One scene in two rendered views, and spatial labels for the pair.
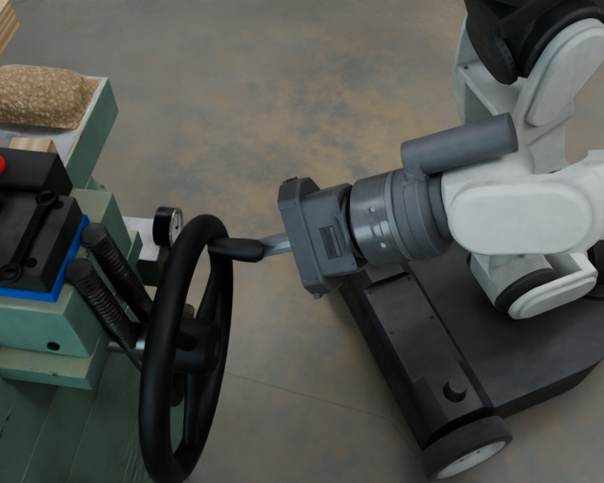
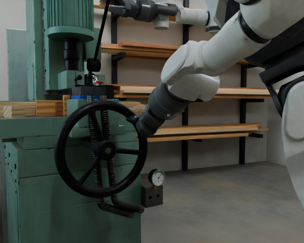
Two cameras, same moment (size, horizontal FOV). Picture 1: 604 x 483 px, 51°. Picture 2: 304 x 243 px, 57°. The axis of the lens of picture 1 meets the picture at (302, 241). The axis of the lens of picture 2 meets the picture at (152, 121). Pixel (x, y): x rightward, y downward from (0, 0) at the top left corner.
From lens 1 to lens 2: 0.79 m
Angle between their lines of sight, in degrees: 65
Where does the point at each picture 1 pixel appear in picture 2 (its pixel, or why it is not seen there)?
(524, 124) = (286, 136)
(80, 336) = not seen: hidden behind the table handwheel
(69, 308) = (80, 100)
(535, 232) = (174, 63)
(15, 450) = (50, 161)
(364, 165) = not seen: outside the picture
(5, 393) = not seen: hidden behind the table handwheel
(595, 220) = (189, 52)
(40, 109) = (136, 109)
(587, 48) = not seen: outside the picture
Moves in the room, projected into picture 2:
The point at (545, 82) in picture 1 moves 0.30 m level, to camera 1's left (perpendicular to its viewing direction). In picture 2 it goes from (287, 107) to (195, 105)
